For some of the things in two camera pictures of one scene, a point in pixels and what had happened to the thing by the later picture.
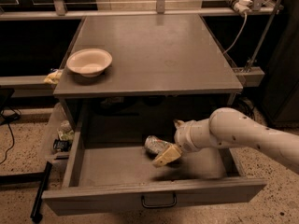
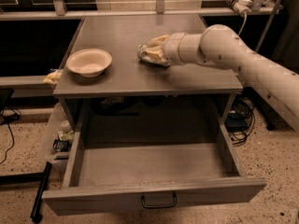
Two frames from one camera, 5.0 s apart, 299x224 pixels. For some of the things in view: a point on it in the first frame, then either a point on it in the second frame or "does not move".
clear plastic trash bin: (61, 135) does not move
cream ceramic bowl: (90, 63) does not move
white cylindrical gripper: (183, 138) → (170, 49)
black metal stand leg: (37, 212) does not move
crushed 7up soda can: (154, 147) → (144, 56)
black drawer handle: (160, 205) does not move
